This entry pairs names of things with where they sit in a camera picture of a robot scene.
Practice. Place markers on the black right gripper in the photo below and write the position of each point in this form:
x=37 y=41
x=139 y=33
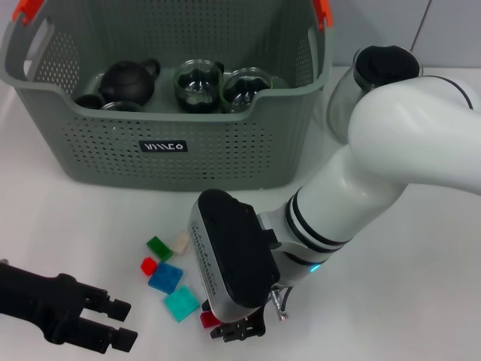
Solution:
x=246 y=327

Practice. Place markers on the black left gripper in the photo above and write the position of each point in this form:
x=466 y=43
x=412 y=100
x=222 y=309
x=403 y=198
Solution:
x=34 y=297

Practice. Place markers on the dark red long brick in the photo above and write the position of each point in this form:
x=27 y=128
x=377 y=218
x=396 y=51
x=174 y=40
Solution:
x=208 y=320

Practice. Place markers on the grey-green perforated storage bin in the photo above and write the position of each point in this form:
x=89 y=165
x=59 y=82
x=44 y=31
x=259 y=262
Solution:
x=150 y=161

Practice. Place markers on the teal square toy brick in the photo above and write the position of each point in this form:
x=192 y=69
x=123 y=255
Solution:
x=180 y=304

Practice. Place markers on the blue toy brick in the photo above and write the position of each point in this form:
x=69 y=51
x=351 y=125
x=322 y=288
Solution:
x=165 y=277

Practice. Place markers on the small red toy brick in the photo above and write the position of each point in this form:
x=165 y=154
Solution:
x=148 y=265

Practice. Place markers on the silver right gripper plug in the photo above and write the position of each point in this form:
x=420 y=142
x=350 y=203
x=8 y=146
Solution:
x=277 y=302

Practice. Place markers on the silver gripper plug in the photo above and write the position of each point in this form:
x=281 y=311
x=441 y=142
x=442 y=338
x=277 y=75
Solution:
x=277 y=302
x=3 y=261

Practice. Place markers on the white toy brick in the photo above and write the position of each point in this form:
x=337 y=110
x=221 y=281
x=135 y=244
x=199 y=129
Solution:
x=181 y=244

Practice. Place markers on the green flat toy brick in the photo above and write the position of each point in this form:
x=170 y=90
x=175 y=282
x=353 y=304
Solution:
x=158 y=248

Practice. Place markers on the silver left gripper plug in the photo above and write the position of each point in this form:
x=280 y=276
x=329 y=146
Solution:
x=3 y=261

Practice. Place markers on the small black clay cup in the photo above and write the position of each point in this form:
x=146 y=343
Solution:
x=89 y=101

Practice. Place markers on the black clay teapot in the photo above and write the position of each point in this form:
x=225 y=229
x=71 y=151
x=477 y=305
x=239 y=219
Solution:
x=126 y=84

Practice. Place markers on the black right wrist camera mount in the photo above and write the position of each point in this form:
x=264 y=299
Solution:
x=236 y=255

